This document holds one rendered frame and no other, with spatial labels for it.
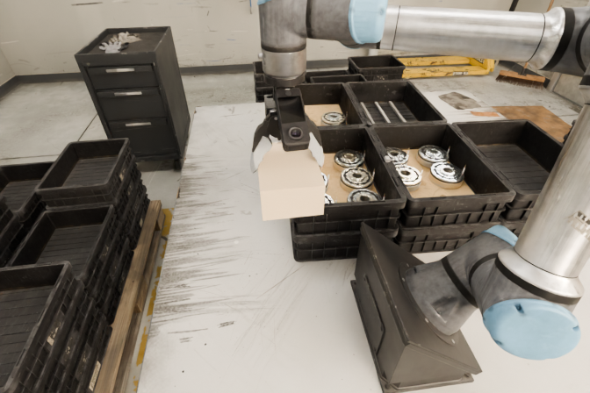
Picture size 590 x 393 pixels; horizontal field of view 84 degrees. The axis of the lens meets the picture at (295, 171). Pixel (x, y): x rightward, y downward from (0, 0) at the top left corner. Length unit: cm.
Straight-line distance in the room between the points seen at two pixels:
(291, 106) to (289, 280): 56
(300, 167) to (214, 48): 372
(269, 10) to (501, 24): 37
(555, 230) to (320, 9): 45
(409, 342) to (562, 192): 33
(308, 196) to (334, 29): 29
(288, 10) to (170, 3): 374
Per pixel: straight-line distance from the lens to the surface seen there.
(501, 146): 147
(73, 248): 174
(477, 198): 99
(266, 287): 97
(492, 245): 75
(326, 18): 51
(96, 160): 206
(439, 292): 76
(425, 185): 114
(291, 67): 55
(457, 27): 64
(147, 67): 225
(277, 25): 53
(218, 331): 92
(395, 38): 63
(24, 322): 144
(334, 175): 110
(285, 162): 66
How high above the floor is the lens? 151
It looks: 37 degrees down
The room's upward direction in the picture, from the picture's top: straight up
